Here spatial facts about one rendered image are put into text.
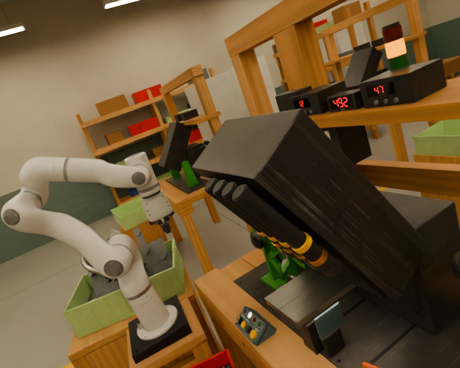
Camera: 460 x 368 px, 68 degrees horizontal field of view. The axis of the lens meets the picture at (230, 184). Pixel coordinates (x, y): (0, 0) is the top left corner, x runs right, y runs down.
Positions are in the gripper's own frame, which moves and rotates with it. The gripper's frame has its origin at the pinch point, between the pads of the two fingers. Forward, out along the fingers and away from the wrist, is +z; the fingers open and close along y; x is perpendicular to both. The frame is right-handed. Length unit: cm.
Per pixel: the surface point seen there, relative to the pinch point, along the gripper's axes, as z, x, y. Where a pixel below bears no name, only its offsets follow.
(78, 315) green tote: 38, -54, 51
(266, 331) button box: 37, 38, -11
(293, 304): 17, 59, -14
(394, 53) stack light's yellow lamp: -36, 62, -68
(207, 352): 54, 7, 6
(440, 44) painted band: 61, -578, -1067
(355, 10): -85, -316, -470
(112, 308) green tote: 42, -49, 35
